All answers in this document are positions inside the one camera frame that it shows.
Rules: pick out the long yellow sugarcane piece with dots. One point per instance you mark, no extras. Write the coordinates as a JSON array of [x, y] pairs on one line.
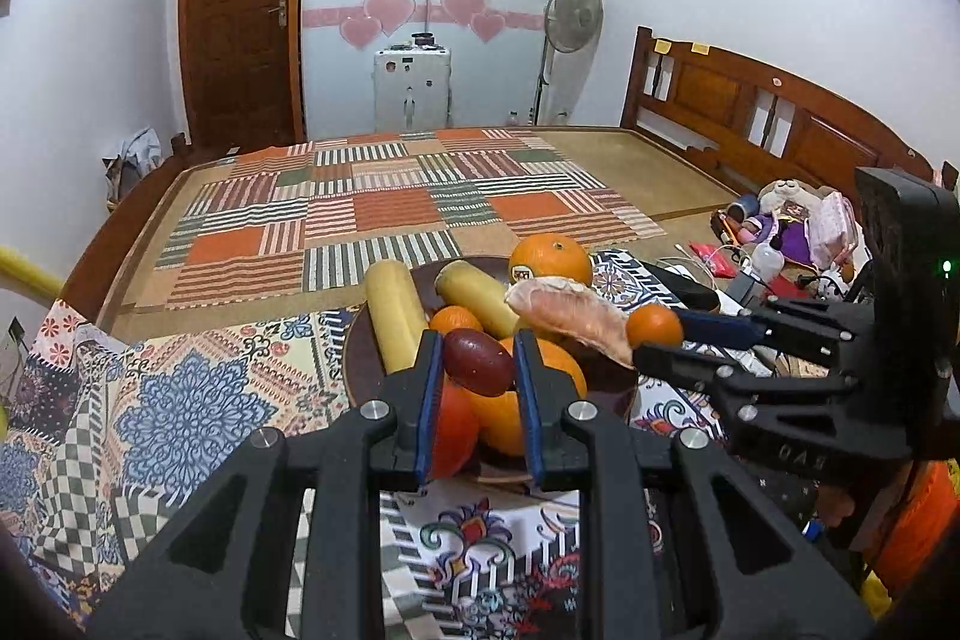
[[396, 312]]

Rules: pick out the small tangerine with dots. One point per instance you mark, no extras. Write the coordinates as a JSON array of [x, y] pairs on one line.
[[453, 318], [654, 324]]

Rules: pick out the purple plush toy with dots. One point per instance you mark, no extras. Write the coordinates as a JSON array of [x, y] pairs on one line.
[[794, 245]]

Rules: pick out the small tangerine front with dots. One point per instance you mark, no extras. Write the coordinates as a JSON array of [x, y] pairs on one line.
[[453, 318]]

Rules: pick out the white plastic bottle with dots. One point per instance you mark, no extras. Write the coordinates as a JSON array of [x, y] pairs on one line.
[[767, 259]]

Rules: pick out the pink plastic bag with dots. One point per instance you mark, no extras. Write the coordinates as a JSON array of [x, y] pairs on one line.
[[832, 232]]

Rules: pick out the pink pomelo segment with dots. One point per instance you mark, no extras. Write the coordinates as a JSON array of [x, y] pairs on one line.
[[566, 307]]

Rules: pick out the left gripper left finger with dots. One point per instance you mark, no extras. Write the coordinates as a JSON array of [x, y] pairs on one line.
[[220, 568]]

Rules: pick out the white box appliance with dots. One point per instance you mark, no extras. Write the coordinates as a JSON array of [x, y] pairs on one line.
[[412, 85]]

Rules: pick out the dark red jujube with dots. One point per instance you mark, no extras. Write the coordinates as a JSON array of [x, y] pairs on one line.
[[478, 362]]

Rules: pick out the red tomato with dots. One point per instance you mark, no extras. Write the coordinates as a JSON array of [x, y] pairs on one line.
[[455, 434]]

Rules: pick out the purple ceramic plate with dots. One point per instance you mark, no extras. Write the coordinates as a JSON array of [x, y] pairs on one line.
[[609, 385]]

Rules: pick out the yellow foam tube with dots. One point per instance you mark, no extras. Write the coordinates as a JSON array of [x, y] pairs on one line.
[[33, 277]]

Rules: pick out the patchwork patterned tablecloth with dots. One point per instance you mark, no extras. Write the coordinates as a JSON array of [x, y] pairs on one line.
[[103, 441]]

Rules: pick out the wooden bed headboard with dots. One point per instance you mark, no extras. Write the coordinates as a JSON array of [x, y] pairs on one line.
[[747, 123]]

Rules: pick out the wooden bed footboard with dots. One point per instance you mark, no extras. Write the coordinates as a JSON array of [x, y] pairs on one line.
[[87, 286]]

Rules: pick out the striped patchwork bed mat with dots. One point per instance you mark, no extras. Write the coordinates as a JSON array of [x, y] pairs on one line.
[[315, 216]]

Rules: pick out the short yellow sugarcane piece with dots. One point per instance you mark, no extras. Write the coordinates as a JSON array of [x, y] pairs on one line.
[[464, 284]]

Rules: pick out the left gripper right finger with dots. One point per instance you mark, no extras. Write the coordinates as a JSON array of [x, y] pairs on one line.
[[675, 539]]

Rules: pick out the clothes pile on footboard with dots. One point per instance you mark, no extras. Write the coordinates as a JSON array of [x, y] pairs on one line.
[[137, 156]]

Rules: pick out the large orange with sticker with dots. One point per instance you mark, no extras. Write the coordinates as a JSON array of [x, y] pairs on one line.
[[549, 255]]

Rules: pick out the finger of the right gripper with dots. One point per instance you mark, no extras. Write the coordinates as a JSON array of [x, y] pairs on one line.
[[778, 419], [820, 332]]

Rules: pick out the white standing fan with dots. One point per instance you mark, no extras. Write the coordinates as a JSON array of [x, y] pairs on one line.
[[572, 31]]

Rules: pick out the brown wooden door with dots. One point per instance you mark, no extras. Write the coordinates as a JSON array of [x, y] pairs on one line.
[[235, 70]]

